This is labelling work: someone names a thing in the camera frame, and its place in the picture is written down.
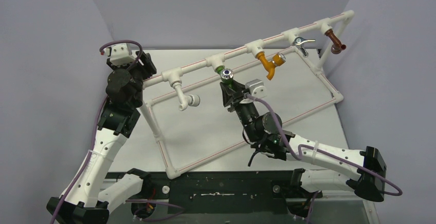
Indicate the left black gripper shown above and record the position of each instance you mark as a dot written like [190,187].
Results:
[144,64]

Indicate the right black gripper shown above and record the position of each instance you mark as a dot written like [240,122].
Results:
[235,98]

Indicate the green plastic faucet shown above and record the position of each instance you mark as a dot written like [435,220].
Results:
[226,75]

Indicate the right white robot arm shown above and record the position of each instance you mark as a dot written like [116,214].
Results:
[362,172]

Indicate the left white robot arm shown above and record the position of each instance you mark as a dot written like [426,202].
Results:
[84,201]

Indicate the white plastic faucet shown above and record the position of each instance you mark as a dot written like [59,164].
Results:
[185,100]

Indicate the orange plastic faucet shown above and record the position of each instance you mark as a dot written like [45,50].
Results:
[277,60]

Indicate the chrome metal faucet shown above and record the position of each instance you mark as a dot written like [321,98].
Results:
[299,42]

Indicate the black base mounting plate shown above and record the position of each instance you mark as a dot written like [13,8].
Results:
[239,192]

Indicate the brown plastic faucet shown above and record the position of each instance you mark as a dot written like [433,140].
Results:
[337,46]

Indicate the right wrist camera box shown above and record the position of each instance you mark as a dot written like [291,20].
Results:
[256,88]

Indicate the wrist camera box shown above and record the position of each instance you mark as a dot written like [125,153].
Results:
[118,55]
[256,88]

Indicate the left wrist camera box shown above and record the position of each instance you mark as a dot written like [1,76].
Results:
[118,55]

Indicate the white PVC pipe frame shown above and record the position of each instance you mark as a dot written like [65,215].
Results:
[281,43]

